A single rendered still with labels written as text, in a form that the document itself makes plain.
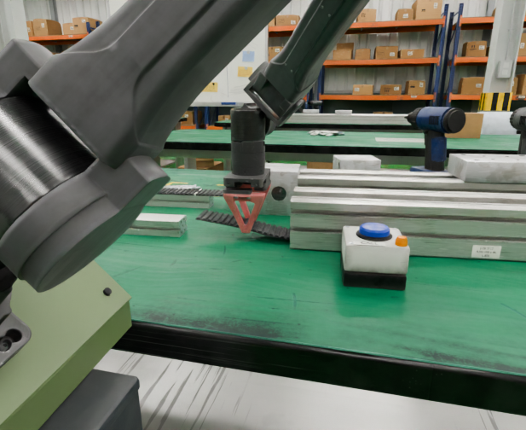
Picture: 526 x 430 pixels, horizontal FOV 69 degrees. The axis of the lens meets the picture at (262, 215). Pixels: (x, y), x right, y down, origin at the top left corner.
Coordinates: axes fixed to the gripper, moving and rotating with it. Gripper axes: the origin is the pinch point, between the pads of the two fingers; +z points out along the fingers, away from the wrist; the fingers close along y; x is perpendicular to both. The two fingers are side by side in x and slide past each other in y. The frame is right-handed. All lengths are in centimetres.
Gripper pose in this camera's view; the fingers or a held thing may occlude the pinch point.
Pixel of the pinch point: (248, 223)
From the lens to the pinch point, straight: 68.3
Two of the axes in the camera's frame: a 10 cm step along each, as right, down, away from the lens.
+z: -0.1, 9.6, 3.0
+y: 1.5, -2.9, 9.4
